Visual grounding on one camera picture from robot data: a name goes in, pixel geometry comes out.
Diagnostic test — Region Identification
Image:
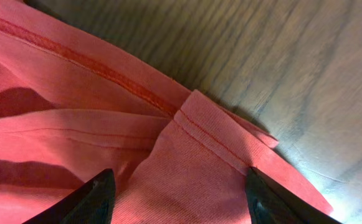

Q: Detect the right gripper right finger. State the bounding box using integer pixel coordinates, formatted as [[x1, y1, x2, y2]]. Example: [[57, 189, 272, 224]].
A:
[[245, 167, 341, 224]]

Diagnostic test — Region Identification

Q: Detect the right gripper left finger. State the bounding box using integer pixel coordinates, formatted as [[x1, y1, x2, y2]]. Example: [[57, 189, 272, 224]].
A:
[[25, 169, 116, 224]]

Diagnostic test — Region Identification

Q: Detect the red soccer t-shirt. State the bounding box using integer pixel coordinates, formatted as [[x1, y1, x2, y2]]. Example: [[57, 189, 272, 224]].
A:
[[0, 1, 332, 223]]

